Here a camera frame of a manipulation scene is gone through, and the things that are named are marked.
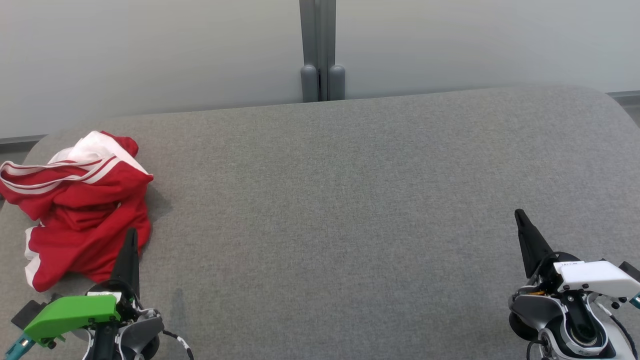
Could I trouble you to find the grey partition post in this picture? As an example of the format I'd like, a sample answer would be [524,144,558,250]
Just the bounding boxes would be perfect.
[299,0,347,103]

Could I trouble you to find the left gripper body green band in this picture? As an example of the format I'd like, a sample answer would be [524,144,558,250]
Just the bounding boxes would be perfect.
[23,280,142,349]

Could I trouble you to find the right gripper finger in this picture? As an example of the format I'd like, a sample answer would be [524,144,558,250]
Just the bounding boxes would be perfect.
[514,209,555,279]

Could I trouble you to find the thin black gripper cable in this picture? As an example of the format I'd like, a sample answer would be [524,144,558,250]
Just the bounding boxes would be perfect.
[607,305,640,360]
[161,329,195,360]

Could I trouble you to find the thin black left gripper cable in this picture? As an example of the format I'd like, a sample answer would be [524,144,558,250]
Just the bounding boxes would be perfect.
[161,329,195,360]

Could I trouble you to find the left camera cable teal plug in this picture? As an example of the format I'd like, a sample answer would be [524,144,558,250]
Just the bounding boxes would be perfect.
[4,334,37,360]

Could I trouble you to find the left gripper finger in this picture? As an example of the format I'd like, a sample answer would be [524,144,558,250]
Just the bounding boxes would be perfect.
[111,228,141,297]

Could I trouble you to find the red jersey shirt number 23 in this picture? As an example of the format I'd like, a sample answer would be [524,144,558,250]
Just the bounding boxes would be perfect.
[0,131,154,221]

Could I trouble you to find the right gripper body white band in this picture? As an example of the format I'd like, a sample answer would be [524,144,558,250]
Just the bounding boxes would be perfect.
[525,251,640,303]

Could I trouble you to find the red shorts with white stripe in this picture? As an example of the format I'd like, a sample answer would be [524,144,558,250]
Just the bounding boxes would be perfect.
[24,172,153,293]

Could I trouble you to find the thin black right gripper cable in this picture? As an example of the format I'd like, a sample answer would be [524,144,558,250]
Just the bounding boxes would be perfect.
[607,305,640,360]

